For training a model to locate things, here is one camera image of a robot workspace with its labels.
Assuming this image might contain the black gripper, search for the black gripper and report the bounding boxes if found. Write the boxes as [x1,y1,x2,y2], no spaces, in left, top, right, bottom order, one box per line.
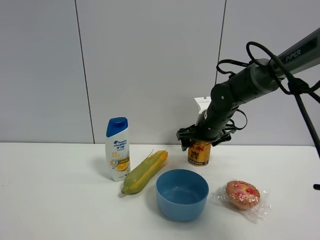
[176,103,238,152]

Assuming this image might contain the gold Red Bull can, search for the gold Red Bull can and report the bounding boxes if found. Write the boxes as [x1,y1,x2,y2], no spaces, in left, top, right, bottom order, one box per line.
[187,141,212,167]

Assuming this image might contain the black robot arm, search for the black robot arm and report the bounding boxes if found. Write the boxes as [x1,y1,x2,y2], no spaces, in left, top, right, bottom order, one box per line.
[176,29,320,151]

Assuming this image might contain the blue plastic bowl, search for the blue plastic bowl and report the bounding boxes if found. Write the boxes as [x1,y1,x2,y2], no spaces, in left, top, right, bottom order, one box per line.
[155,169,209,222]

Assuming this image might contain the plastic wrapped muffin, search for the plastic wrapped muffin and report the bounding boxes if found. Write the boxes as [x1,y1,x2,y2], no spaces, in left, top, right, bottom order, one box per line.
[210,179,272,223]

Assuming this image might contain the toy corn cob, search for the toy corn cob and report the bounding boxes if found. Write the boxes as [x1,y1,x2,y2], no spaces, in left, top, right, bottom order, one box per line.
[121,150,168,195]

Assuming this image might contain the white blue shampoo bottle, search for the white blue shampoo bottle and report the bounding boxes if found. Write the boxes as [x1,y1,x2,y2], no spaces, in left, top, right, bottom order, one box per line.
[105,117,131,182]

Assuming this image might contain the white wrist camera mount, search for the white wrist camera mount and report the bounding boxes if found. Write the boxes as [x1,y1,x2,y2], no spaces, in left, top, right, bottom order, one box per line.
[194,96,211,126]

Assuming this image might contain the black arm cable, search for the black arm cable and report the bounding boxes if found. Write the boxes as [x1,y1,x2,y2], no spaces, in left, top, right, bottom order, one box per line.
[215,41,320,160]

